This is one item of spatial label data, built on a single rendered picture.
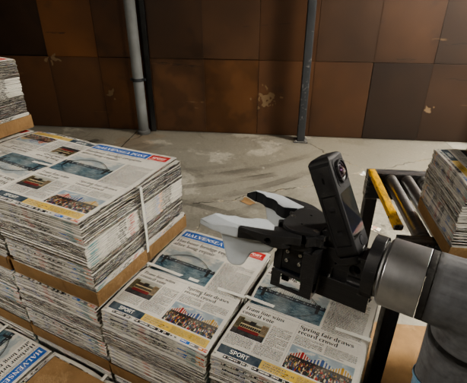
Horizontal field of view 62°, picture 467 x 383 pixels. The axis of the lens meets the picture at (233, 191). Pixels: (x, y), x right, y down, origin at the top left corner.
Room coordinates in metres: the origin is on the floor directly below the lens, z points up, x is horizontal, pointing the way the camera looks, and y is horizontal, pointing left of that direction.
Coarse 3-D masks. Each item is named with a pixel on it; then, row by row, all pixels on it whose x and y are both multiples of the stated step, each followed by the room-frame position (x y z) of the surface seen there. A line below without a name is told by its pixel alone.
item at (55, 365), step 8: (56, 360) 0.70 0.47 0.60; (48, 368) 0.68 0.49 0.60; (56, 368) 0.68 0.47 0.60; (64, 368) 0.68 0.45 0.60; (72, 368) 0.68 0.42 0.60; (40, 376) 0.65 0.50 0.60; (48, 376) 0.65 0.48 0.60; (56, 376) 0.65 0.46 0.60; (64, 376) 0.65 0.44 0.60; (72, 376) 0.65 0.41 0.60; (80, 376) 0.65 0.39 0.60; (88, 376) 0.65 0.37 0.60
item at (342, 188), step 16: (320, 160) 0.38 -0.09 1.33; (336, 160) 0.38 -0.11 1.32; (320, 176) 0.37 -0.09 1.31; (336, 176) 0.37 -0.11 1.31; (320, 192) 0.37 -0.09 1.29; (336, 192) 0.36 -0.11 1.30; (352, 192) 0.39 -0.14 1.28; (336, 208) 0.35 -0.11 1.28; (352, 208) 0.37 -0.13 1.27; (336, 224) 0.35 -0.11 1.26; (352, 224) 0.35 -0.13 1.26; (336, 240) 0.35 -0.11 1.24; (352, 240) 0.34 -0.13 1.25
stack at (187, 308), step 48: (192, 240) 0.93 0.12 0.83; (0, 288) 0.82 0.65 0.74; (48, 288) 0.73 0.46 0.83; (144, 288) 0.73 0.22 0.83; (192, 288) 0.73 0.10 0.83; (240, 288) 0.73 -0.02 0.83; (96, 336) 0.67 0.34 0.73; (144, 336) 0.61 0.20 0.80; (192, 336) 0.58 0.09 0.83; (240, 336) 0.58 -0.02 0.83; (288, 336) 0.58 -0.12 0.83; (336, 336) 0.58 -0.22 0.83
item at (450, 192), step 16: (432, 160) 1.15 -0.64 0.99; (448, 160) 1.05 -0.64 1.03; (464, 160) 1.05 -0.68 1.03; (432, 176) 1.10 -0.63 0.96; (448, 176) 1.01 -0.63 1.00; (464, 176) 0.94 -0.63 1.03; (432, 192) 1.07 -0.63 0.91; (448, 192) 0.98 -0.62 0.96; (464, 192) 0.90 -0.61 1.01; (432, 208) 1.04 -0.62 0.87; (448, 208) 0.95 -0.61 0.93; (464, 208) 0.88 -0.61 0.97; (448, 224) 0.92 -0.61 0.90; (464, 224) 0.88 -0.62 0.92; (448, 240) 0.90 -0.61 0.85; (464, 240) 0.87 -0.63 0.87
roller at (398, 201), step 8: (392, 176) 1.42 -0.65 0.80; (392, 184) 1.36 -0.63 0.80; (392, 192) 1.31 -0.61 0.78; (400, 192) 1.28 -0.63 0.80; (400, 200) 1.24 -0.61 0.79; (408, 200) 1.23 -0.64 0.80; (400, 208) 1.20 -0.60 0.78; (408, 208) 1.17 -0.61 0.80; (408, 216) 1.13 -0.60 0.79; (416, 216) 1.12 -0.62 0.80; (408, 224) 1.09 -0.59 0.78; (416, 224) 1.07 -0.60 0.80; (416, 232) 1.03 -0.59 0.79; (424, 232) 1.02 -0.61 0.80
